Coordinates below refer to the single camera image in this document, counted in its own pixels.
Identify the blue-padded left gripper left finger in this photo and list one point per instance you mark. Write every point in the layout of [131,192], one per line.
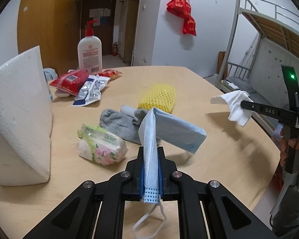
[95,210]

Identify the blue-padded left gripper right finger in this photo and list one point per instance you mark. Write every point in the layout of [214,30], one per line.
[207,210]

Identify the green floral tissue pack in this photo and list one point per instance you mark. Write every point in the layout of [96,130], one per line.
[102,145]

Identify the white tissue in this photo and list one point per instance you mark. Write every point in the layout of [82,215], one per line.
[233,100]

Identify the blue surgical face mask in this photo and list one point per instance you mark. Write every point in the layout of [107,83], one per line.
[156,125]

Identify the yellow foam fruit net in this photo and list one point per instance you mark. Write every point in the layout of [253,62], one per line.
[161,96]

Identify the person's right hand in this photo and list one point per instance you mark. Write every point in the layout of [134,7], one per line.
[294,149]

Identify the grey sock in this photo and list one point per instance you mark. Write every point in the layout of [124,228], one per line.
[123,125]

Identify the metal bunk bed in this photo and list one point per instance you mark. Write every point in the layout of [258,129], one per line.
[264,37]

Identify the blue white foil packet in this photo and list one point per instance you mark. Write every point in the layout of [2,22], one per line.
[90,92]

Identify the white styrofoam box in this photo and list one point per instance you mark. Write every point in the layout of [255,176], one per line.
[25,121]

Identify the small red orange snack packet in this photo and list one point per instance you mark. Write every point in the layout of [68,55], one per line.
[111,74]

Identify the grey cloth covered box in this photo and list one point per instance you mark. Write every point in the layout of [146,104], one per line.
[50,74]

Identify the white lotion pump bottle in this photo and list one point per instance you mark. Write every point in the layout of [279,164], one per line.
[90,51]

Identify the red fire extinguisher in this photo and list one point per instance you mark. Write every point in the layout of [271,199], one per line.
[115,49]

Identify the red hanging cloth bags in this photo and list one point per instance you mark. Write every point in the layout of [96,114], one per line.
[182,9]

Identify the dark brown entrance door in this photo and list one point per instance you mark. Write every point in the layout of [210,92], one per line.
[102,11]

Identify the wooden wardrobe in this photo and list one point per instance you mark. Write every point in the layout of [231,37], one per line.
[54,26]

